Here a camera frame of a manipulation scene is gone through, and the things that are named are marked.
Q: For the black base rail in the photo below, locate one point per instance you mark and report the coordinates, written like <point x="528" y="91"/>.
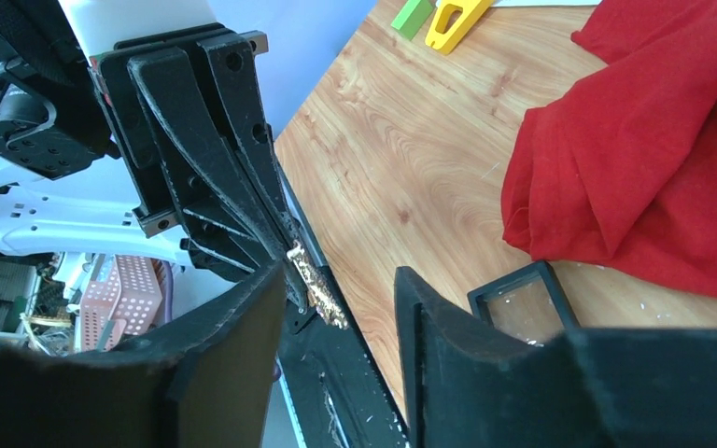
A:
<point x="334" y="390"/>

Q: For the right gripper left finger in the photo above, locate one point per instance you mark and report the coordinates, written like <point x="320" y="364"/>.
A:
<point x="202" y="380"/>

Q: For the blue leaf brooch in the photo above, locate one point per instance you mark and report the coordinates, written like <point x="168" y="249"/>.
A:
<point x="319" y="294"/>

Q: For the red garment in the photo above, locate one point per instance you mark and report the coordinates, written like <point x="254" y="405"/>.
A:
<point x="621" y="171"/>

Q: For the yellow triangular toy frame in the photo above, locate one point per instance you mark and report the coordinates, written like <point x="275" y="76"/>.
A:
<point x="452" y="21"/>

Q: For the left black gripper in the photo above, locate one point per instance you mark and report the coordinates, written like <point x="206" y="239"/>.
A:
<point x="186" y="111"/>

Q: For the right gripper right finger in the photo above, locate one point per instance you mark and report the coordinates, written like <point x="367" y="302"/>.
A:
<point x="467" y="384"/>

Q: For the pink perforated basket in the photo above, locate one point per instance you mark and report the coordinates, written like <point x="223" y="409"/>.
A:
<point x="121" y="299"/>

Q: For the black square frame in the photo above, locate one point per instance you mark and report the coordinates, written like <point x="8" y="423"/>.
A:
<point x="528" y="304"/>

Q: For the green block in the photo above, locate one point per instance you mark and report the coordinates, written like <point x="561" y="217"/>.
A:
<point x="412" y="16"/>

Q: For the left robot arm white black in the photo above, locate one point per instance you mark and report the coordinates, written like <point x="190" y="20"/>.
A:
<point x="64" y="186"/>

